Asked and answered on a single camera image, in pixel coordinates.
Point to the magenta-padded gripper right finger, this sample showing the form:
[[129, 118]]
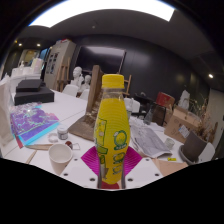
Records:
[[143, 170]]

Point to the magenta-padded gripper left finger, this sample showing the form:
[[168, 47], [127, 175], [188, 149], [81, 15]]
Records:
[[80, 170]]

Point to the yellow drink bottle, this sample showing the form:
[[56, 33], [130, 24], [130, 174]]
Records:
[[111, 133]]

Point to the cream speckled mug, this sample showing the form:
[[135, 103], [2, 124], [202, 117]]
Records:
[[60, 156]]

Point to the grey newspaper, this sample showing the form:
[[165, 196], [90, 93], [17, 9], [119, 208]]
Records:
[[150, 141]]

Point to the small yellow tag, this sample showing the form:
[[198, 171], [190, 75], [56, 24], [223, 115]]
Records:
[[172, 159]]

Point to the small white cup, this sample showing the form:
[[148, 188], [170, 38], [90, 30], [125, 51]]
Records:
[[170, 143]]

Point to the small white-lidded jar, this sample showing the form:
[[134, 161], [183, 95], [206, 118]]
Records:
[[62, 133]]

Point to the thin wooden stick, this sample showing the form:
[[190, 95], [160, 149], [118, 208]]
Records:
[[31, 156]]

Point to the dark glass bottle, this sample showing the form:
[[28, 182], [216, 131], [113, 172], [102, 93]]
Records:
[[148, 117]]

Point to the grey pot with dried plant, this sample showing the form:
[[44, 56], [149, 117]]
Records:
[[195, 146]]

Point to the brown wooden relief sculpture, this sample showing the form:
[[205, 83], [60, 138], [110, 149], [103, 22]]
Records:
[[88, 110]]

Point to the brown cardboard box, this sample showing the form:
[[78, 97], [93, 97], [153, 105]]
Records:
[[180, 121]]

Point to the clear green-labelled spray bottle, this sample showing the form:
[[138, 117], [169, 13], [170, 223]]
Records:
[[130, 110]]

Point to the red box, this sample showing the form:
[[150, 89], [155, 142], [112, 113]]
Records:
[[165, 99]]

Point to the wooden easel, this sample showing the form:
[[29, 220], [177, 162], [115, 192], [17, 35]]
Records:
[[128, 85], [63, 76]]

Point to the white plaster bust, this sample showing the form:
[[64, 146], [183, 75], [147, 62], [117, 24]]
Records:
[[77, 76], [86, 83]]

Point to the stacked black boxes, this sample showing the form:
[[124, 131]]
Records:
[[33, 93]]

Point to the white paper bag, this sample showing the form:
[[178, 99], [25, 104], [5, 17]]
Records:
[[6, 113]]

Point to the white ceiling light panel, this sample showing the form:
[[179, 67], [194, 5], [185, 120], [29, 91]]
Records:
[[100, 8]]

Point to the black wall screen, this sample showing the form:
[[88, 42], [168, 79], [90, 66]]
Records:
[[100, 60]]

